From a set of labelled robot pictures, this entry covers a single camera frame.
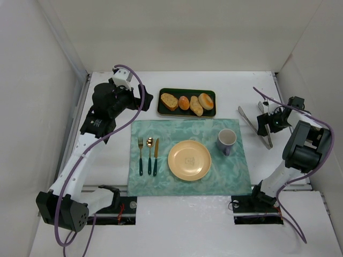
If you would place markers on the gold knife green handle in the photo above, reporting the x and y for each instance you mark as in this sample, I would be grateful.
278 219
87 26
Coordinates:
156 157

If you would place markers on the round orange sugared bun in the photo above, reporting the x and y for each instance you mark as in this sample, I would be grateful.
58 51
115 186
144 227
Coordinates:
183 103

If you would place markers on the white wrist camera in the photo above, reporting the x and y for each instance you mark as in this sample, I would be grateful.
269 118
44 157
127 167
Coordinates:
269 106
122 77

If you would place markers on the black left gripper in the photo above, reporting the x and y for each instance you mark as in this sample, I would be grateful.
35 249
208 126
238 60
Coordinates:
137 99

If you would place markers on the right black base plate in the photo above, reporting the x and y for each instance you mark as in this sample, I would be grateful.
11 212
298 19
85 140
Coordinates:
249 211

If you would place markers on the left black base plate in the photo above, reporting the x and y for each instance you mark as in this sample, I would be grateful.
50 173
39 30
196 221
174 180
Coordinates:
123 214

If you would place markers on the teal patterned placemat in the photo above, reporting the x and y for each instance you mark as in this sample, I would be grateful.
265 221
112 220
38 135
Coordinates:
228 175

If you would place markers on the gold fork green handle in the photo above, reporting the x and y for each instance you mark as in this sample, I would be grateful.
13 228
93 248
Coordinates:
140 145

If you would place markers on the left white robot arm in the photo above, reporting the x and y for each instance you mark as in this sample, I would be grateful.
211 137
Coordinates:
63 206

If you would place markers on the dark green gold-rimmed tray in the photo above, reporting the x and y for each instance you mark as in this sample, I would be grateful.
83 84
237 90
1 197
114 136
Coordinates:
178 92

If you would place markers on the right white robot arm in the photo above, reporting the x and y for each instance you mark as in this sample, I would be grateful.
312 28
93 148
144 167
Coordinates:
307 146

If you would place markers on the long yellow filled bread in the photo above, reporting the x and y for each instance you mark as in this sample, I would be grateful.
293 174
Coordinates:
195 106

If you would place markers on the sliced brown bread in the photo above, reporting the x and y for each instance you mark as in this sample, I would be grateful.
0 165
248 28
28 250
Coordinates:
169 101

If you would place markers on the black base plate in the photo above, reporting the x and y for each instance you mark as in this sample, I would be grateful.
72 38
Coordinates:
249 211
123 214

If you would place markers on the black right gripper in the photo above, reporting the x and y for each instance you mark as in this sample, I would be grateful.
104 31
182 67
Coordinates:
268 122

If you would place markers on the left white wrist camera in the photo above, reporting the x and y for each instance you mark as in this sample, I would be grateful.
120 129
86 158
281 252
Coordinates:
122 77

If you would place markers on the white orange-topped oval bun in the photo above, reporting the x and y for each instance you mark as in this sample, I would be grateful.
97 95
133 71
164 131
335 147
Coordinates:
205 101

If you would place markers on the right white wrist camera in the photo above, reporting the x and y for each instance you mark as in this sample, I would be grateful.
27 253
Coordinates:
269 106

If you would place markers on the stainless steel tongs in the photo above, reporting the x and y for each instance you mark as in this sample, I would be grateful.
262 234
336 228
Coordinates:
266 140

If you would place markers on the grey-blue mug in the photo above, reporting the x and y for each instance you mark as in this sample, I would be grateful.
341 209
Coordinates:
225 141

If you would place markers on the cream yellow plate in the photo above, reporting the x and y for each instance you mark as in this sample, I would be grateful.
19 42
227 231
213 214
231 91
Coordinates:
189 160

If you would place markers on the gold spoon green handle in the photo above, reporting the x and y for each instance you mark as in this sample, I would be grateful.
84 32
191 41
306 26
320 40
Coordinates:
150 144

